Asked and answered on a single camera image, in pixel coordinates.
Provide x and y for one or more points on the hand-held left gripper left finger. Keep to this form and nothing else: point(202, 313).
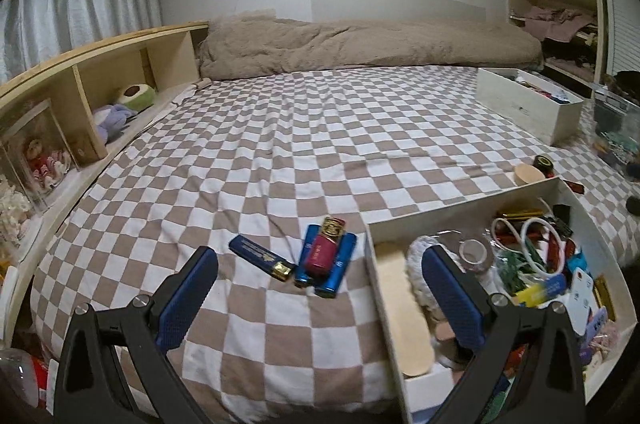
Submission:
point(182, 309)

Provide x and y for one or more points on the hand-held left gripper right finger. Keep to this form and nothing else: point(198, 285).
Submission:
point(450, 299)

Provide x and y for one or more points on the dark blue gold-capped lighter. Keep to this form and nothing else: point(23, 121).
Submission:
point(252, 252)

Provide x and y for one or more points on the white storage box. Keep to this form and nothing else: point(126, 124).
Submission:
point(500, 204)

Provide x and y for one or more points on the shiny blue lighter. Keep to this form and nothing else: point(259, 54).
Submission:
point(342, 265)
point(302, 265)

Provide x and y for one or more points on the red and gold lighter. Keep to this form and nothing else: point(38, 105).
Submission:
point(322, 254)

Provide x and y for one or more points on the small wooden board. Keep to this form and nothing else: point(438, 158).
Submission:
point(405, 319)

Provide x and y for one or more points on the white knitted item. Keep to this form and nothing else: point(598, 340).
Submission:
point(416, 260)

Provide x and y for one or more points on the clear tape roll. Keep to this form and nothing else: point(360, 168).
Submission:
point(489, 260)

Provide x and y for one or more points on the green plastic packet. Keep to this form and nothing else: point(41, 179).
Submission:
point(515, 271)

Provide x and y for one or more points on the blue and yellow packet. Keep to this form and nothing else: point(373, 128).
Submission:
point(542, 290)

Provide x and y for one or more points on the white card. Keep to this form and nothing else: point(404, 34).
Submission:
point(582, 299)

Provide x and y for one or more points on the round wooden disc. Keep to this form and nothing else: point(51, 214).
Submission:
point(529, 175)

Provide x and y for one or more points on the black tape roll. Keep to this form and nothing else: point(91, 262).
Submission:
point(542, 162)

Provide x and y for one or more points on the white dried flowers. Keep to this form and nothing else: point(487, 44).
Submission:
point(12, 209)

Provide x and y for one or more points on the purple plush toy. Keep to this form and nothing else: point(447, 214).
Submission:
point(110, 121)

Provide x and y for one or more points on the doll in red dress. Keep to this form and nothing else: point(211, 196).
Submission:
point(45, 161)

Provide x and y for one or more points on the white box with marks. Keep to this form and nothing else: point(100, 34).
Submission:
point(520, 108)

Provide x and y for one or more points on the checkered bed sheet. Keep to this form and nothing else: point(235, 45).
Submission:
point(300, 143)

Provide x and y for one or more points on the green round plush toy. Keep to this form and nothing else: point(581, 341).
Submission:
point(137, 96)

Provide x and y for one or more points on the clear display case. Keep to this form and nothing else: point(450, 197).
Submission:
point(50, 123)

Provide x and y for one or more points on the clear plastic bin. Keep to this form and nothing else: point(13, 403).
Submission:
point(612, 123)

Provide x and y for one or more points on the beige quilted duvet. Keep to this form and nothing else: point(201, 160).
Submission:
point(350, 46)

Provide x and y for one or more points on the wooden bedside shelf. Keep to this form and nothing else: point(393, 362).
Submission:
point(100, 48)

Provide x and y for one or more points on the pile of clothes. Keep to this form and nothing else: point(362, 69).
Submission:
point(555, 21)

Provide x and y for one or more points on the white headboard panel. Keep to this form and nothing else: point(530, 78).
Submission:
point(400, 6)

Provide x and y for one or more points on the pale grey curtain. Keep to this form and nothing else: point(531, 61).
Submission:
point(75, 13)

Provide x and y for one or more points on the white window blind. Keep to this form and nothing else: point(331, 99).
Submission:
point(622, 23)

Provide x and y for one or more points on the wooden wall shelf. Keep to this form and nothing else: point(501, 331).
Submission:
point(600, 53)

